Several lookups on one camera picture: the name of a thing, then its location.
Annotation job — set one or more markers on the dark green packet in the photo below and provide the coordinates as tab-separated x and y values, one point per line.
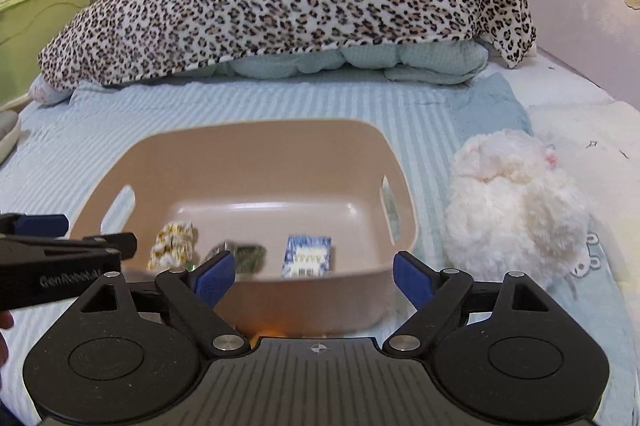
248	258

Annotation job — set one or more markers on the person's left hand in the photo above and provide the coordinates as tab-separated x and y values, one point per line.
4	336

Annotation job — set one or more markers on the pale pink cloth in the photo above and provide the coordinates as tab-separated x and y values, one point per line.
47	93

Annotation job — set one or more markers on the yellow patterned packet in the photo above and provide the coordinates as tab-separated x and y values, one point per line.
170	243

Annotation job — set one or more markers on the blue white packet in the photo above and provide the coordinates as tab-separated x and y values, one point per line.
307	256

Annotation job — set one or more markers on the white printed blanket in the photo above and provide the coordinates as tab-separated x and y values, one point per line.
600	155

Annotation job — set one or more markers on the blue towel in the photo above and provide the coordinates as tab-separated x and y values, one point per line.
492	110

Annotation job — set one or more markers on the beige plastic basket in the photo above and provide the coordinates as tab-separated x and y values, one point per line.
250	165

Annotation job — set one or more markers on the white plush toy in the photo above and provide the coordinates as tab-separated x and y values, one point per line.
515	216

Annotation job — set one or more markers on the white headboard panel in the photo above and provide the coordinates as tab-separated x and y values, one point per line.
575	5

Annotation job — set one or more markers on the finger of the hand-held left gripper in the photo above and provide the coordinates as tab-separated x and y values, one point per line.
45	225
117	245

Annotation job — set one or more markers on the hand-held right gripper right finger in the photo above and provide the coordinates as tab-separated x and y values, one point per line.
412	278

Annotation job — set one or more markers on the light blue quilt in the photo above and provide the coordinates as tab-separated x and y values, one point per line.
415	60

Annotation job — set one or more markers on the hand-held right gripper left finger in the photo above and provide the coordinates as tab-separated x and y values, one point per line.
218	277

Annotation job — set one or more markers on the grey slipper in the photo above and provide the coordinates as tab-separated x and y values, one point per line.
7	135

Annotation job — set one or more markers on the white mattress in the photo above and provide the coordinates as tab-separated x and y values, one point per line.
560	85

